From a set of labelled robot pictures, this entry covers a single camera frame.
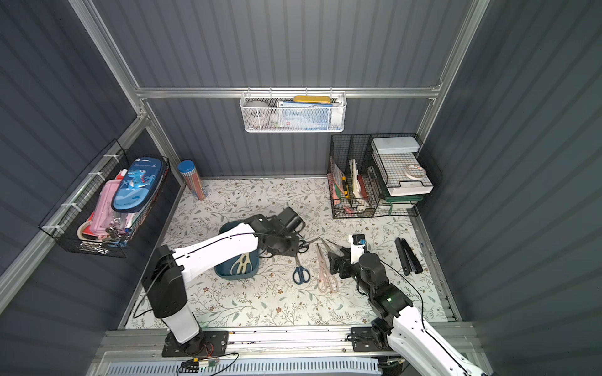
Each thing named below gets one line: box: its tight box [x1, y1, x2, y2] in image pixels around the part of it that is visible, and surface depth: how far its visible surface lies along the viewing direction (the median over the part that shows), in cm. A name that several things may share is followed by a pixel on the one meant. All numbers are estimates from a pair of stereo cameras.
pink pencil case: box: [90, 179, 133, 239], surface depth 69 cm
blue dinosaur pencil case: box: [111, 156, 165, 214], surface depth 71 cm
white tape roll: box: [244, 100, 271, 129], surface depth 88 cm
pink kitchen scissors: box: [316, 242, 339, 293], surface depth 88 cm
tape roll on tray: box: [405, 164, 427, 180], surface depth 98 cm
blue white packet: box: [276, 100, 334, 131], surface depth 88 cm
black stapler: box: [394, 237, 424, 276], surface depth 92 cm
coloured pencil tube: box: [177, 159, 208, 201], surface depth 104 cm
